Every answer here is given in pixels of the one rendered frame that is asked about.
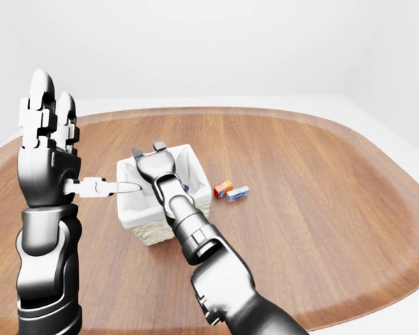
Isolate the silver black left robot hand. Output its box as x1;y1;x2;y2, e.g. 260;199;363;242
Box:
17;68;141;208

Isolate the white wicker basket cloth lined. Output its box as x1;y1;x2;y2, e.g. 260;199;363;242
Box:
116;143;213;247

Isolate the small blue white food box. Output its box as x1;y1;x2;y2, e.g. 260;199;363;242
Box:
225;186;250;204

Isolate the small red orange food box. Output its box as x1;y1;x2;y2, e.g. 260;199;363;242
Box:
213;179;234;200

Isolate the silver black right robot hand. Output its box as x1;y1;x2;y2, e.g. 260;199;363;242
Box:
131;140;178;183

